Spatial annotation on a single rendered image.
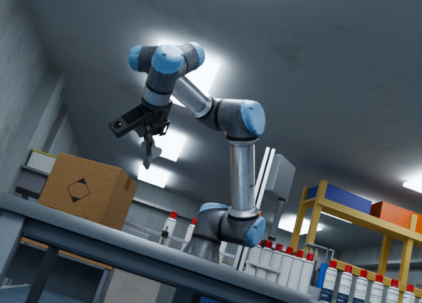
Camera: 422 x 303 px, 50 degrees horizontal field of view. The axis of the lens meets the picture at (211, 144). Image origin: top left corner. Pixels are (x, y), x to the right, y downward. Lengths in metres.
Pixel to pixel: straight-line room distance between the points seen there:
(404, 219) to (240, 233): 4.90
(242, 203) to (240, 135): 0.25
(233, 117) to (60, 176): 0.84
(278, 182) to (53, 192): 1.02
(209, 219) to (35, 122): 4.39
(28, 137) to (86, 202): 3.97
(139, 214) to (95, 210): 8.85
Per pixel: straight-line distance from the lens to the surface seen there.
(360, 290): 2.37
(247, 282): 1.33
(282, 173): 2.25
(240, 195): 1.62
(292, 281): 2.29
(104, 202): 1.91
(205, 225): 1.72
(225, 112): 1.55
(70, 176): 2.01
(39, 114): 5.93
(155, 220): 10.75
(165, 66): 1.15
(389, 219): 6.32
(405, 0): 3.26
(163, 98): 1.21
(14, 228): 1.35
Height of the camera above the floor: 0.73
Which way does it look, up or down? 18 degrees up
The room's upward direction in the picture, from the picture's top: 18 degrees clockwise
